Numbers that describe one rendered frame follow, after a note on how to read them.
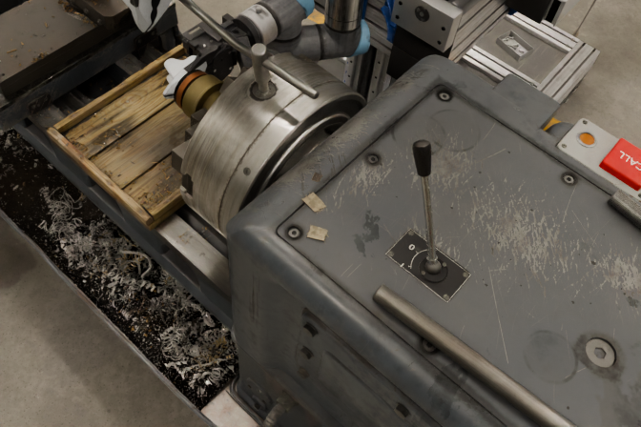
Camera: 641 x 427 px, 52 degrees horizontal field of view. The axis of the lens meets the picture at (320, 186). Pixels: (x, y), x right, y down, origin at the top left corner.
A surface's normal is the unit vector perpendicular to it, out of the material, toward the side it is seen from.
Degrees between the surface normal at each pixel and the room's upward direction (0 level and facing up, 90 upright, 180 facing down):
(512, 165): 0
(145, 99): 0
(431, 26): 90
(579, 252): 0
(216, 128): 38
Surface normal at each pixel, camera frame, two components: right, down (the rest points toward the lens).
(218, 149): -0.42, 0.02
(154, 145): 0.07, -0.56
